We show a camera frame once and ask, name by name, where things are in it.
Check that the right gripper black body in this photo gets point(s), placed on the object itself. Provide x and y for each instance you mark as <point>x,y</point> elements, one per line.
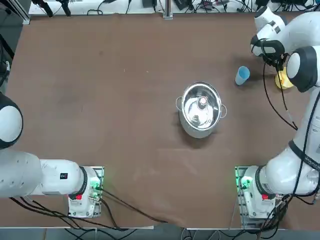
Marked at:
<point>273,47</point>

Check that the blue plastic cup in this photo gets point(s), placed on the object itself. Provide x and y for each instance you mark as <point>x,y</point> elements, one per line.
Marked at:
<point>241,78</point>

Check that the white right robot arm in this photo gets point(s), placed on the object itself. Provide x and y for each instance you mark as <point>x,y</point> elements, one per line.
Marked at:
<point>305,30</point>

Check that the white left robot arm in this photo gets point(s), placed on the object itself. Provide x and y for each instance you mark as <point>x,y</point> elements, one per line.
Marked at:
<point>57,180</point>

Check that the yellow plastic bowl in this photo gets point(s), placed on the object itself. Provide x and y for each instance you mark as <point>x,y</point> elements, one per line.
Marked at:
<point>281,85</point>

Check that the black hub with red ports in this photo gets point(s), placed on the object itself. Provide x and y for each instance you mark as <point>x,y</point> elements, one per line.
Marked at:
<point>207,3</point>

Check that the stainless steel pot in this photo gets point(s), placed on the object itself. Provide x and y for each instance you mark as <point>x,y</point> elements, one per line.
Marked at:
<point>197,130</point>

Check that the dark gray electronic device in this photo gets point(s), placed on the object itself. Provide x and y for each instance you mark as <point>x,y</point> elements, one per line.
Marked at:
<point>182,3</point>

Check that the black power adapter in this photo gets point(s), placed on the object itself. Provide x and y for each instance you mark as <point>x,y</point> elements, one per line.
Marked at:
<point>149,3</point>

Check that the black rod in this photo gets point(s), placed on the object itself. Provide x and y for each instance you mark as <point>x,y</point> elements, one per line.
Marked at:
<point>66,10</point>
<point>47,10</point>

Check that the short aluminium profile post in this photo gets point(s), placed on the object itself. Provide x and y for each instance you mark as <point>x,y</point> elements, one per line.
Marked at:
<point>168,10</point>

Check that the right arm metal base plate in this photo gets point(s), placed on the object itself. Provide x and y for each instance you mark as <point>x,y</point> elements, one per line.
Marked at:
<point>238,180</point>

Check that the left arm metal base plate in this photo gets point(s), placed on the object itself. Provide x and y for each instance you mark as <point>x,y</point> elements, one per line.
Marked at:
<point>100,172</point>

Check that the aluminium frame profile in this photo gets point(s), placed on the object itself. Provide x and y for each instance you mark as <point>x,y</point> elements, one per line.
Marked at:
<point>22,15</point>

